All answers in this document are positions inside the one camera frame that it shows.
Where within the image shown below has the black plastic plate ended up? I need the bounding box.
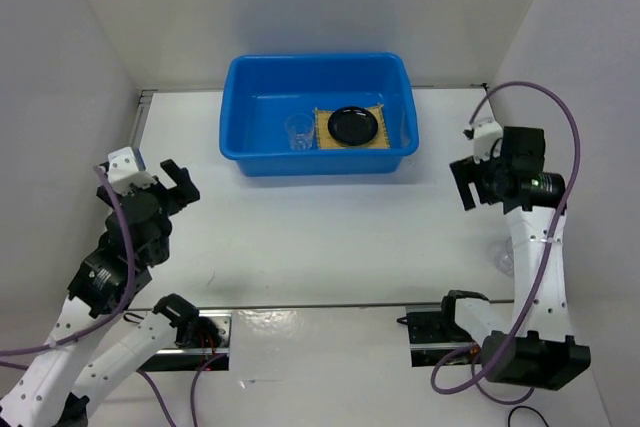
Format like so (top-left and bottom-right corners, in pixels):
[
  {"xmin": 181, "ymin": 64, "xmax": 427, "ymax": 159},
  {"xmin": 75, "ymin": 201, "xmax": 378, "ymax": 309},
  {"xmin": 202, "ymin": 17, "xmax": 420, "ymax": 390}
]
[{"xmin": 327, "ymin": 106, "xmax": 379, "ymax": 147}]

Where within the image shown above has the clear plastic cup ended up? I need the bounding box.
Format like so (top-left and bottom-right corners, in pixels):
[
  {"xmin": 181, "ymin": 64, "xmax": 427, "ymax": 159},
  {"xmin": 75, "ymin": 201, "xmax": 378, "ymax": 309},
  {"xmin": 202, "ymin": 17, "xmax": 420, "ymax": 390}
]
[
  {"xmin": 284, "ymin": 113, "xmax": 316, "ymax": 151},
  {"xmin": 492, "ymin": 238, "xmax": 514, "ymax": 278}
]

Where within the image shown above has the woven bamboo mat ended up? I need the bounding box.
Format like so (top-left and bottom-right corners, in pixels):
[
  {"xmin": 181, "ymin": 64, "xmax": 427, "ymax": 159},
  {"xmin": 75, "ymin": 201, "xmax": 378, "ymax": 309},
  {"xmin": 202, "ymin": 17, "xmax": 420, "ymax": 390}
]
[{"xmin": 313, "ymin": 103, "xmax": 391, "ymax": 150}]

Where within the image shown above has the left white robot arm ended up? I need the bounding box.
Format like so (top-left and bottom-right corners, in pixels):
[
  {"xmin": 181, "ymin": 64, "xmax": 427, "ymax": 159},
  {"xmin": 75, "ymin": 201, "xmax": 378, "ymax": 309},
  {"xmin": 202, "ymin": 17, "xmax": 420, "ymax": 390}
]
[{"xmin": 1, "ymin": 154, "xmax": 200, "ymax": 426}]

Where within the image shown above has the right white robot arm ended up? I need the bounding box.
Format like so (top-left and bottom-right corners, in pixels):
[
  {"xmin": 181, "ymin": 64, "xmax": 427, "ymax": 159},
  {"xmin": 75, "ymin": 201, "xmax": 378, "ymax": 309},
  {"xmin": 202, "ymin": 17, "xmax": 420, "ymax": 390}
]
[{"xmin": 438, "ymin": 122, "xmax": 591, "ymax": 391}]

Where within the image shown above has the blue plastic bin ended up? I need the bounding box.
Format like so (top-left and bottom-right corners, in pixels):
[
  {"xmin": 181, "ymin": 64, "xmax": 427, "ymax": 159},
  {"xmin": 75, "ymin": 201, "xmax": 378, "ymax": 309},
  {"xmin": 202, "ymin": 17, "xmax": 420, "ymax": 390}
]
[{"xmin": 219, "ymin": 52, "xmax": 420, "ymax": 177}]

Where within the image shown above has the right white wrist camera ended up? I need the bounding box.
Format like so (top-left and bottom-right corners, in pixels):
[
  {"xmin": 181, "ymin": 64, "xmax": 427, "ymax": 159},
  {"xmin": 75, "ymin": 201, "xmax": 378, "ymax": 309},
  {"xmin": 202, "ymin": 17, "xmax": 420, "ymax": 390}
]
[{"xmin": 464, "ymin": 117, "xmax": 503, "ymax": 164}]

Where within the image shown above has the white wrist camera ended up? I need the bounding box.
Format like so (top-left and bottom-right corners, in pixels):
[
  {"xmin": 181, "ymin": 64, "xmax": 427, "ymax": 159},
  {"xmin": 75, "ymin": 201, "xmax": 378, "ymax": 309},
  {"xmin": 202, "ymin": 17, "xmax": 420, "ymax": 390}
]
[
  {"xmin": 464, "ymin": 117, "xmax": 503, "ymax": 164},
  {"xmin": 107, "ymin": 147, "xmax": 157, "ymax": 196}
]

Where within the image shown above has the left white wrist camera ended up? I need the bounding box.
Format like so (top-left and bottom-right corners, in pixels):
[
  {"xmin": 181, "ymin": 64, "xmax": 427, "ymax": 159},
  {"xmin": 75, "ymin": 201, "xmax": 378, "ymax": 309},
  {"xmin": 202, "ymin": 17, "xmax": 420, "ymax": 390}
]
[{"xmin": 107, "ymin": 147, "xmax": 157, "ymax": 196}]

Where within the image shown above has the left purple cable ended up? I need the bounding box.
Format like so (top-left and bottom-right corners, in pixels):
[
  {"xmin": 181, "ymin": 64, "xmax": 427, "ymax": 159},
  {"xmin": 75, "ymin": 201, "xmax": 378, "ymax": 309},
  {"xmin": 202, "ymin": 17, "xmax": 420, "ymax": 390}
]
[{"xmin": 0, "ymin": 166, "xmax": 226, "ymax": 427}]

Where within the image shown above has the purple cable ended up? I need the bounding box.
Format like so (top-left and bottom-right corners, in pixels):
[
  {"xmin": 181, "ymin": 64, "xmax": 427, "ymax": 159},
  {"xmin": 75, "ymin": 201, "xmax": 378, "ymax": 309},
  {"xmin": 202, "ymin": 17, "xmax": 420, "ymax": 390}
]
[
  {"xmin": 0, "ymin": 166, "xmax": 226, "ymax": 427},
  {"xmin": 431, "ymin": 80, "xmax": 582, "ymax": 405}
]

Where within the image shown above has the aluminium frame rail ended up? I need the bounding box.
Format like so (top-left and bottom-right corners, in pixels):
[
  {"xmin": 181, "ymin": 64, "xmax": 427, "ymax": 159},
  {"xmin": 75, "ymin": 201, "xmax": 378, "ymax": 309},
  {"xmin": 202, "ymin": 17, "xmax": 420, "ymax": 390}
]
[{"xmin": 119, "ymin": 89, "xmax": 156, "ymax": 183}]

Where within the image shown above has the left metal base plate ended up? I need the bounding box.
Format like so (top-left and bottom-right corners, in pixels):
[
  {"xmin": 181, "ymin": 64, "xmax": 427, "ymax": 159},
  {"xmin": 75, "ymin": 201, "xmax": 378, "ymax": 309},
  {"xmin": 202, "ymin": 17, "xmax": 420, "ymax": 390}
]
[{"xmin": 141, "ymin": 309, "xmax": 232, "ymax": 373}]

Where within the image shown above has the metal base plate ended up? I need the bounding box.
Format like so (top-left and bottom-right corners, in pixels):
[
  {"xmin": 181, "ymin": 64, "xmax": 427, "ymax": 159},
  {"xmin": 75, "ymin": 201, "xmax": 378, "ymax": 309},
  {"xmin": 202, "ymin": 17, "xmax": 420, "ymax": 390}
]
[
  {"xmin": 141, "ymin": 309, "xmax": 232, "ymax": 373},
  {"xmin": 396, "ymin": 304, "xmax": 473, "ymax": 368}
]

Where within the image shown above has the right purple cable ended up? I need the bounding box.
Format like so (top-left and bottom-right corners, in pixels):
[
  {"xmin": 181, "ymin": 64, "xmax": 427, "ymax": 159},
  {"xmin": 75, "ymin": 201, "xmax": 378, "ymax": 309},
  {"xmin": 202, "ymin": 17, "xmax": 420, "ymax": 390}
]
[{"xmin": 431, "ymin": 80, "xmax": 582, "ymax": 405}]

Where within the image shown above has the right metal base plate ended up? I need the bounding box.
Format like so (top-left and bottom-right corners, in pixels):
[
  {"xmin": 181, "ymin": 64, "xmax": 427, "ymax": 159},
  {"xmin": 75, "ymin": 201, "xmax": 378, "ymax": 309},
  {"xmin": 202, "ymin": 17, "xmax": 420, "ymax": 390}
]
[{"xmin": 396, "ymin": 304, "xmax": 473, "ymax": 368}]

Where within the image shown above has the black cable loop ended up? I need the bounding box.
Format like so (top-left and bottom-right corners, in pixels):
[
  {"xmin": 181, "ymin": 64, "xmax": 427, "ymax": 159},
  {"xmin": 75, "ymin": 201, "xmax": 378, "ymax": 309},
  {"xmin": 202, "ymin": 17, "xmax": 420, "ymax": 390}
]
[{"xmin": 508, "ymin": 404, "xmax": 550, "ymax": 427}]

